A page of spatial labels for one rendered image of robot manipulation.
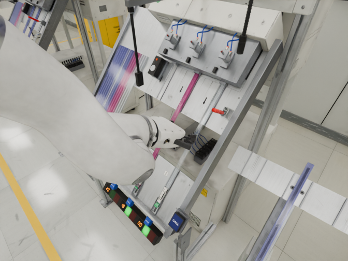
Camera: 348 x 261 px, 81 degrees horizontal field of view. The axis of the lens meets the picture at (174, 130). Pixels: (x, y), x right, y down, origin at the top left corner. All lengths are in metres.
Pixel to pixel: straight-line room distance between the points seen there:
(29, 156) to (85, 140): 2.04
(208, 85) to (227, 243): 1.12
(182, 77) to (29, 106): 0.61
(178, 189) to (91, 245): 0.99
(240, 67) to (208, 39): 0.16
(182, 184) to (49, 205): 1.32
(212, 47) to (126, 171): 0.52
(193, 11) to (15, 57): 0.64
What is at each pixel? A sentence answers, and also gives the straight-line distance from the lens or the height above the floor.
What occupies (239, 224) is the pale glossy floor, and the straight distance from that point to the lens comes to 1.64.
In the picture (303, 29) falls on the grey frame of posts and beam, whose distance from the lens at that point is 0.74.
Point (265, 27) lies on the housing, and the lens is 0.68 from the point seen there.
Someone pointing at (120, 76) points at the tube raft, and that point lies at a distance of 0.99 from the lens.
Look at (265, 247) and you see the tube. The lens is 0.61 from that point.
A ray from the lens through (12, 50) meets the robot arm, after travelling 0.24.
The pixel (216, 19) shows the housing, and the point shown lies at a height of 1.27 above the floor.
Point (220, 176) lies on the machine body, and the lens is 1.04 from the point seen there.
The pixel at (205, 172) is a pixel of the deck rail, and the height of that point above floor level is 0.91.
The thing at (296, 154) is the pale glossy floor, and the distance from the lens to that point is 2.24.
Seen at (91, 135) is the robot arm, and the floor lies 1.27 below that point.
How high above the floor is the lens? 1.45
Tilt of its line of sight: 42 degrees down
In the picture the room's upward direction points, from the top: straight up
